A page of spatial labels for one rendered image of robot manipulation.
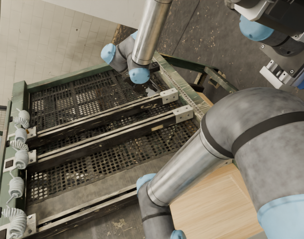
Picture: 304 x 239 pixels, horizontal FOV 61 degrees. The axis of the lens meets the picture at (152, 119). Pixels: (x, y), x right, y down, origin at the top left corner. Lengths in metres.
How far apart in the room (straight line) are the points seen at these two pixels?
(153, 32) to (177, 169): 0.48
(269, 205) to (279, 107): 0.11
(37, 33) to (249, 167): 6.29
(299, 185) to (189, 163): 0.22
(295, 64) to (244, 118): 0.79
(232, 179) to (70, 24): 5.53
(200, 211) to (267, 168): 0.98
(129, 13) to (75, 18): 1.79
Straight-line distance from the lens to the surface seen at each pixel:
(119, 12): 4.87
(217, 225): 1.26
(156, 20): 0.83
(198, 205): 1.30
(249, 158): 0.34
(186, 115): 1.71
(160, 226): 0.65
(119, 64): 1.10
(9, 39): 6.63
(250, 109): 0.35
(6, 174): 1.66
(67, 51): 6.69
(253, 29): 0.99
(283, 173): 0.32
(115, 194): 1.33
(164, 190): 0.58
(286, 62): 1.15
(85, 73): 2.46
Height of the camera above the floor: 1.94
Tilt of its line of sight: 28 degrees down
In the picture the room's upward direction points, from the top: 83 degrees counter-clockwise
